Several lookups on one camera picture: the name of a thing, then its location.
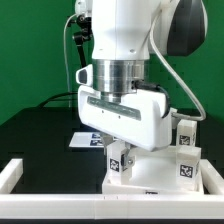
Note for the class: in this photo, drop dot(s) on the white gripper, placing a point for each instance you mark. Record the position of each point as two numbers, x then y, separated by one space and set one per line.
141 119

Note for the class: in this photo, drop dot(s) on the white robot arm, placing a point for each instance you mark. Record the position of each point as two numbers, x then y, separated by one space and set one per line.
114 96

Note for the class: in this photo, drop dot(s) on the white tag base sheet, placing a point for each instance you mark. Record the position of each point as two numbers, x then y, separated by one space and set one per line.
86 140

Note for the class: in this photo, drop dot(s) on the white U-shaped obstacle fence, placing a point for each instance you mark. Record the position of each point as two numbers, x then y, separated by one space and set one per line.
99 206

